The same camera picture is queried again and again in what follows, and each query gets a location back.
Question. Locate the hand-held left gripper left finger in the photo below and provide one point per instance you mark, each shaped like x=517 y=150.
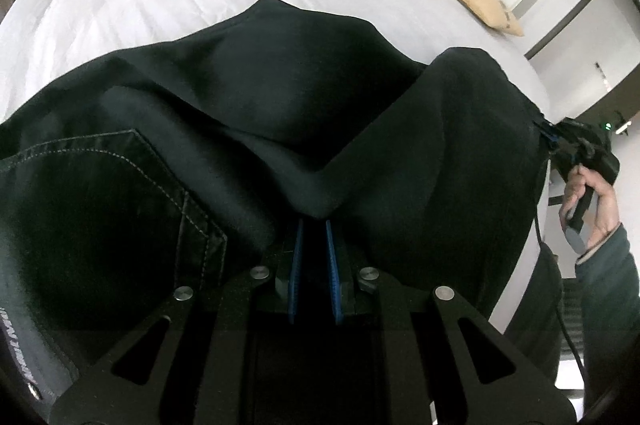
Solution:
x=298 y=270

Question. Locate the person's right forearm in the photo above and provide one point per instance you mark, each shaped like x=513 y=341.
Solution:
x=610 y=305

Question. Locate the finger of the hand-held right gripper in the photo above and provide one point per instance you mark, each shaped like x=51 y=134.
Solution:
x=547 y=135

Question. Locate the person's right hand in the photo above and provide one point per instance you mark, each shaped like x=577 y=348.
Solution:
x=605 y=215

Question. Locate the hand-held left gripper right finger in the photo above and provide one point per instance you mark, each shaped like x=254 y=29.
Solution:
x=334 y=275

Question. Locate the dark cloth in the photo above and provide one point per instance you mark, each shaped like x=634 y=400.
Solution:
x=545 y=315

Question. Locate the black pants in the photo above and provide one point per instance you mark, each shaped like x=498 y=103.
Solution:
x=300 y=105

